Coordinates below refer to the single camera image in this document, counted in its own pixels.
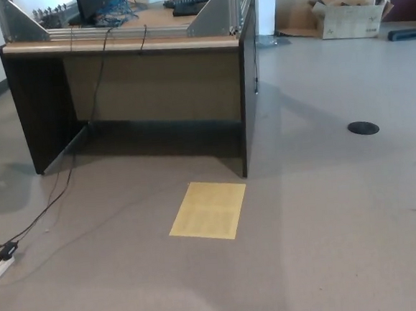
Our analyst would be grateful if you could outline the yellow paper sheet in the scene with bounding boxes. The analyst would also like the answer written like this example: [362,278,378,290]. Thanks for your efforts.
[165,177,251,245]

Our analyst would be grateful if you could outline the dark brown office desk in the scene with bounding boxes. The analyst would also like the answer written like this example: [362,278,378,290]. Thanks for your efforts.
[0,0,274,197]

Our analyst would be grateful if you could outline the clear plastic wrap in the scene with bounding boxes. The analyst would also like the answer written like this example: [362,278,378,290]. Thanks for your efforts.
[256,32,292,48]

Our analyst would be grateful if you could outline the black flat device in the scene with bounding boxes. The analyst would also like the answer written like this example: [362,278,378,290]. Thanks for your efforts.
[171,0,207,18]

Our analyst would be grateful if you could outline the black round floor cover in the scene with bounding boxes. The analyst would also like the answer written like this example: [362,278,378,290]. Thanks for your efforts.
[347,119,381,137]

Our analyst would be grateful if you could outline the white pillar cabinet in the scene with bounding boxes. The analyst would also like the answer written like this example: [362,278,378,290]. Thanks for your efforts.
[256,0,279,37]

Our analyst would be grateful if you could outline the flat cardboard sheet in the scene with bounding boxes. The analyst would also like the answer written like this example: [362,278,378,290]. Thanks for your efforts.
[274,0,329,42]

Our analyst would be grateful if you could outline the black computer monitor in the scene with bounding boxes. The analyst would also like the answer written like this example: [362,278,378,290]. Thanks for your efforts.
[67,0,137,26]

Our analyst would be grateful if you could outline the open cardboard box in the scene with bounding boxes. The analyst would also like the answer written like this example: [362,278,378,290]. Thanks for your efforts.
[310,0,397,42]

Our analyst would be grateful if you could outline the row of metal connectors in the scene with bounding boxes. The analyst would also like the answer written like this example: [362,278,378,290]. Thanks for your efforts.
[32,3,78,28]

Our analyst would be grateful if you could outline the black power adapter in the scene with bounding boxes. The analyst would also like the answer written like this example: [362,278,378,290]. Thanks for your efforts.
[0,240,22,261]

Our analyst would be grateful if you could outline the blue foam pad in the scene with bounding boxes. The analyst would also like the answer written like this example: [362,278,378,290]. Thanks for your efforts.
[387,27,416,43]

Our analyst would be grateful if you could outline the black hanging desk cable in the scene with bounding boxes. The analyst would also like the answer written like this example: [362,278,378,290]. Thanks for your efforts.
[242,0,264,96]

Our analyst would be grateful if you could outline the thin black power cable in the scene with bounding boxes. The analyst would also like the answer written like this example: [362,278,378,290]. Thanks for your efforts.
[0,25,132,252]

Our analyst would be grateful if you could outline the blue cable bundle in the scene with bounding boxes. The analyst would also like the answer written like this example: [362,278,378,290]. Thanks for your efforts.
[93,0,144,28]

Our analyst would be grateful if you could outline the aluminium profile frame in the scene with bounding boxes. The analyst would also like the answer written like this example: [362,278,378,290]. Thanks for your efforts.
[0,0,259,55]

